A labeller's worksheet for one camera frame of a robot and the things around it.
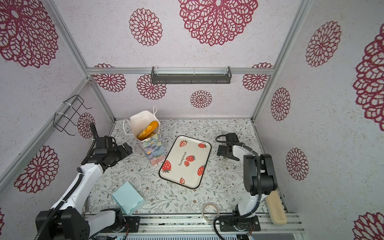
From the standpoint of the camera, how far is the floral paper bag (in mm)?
812

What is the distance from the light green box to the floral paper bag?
0.19 metres

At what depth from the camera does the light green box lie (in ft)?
2.55
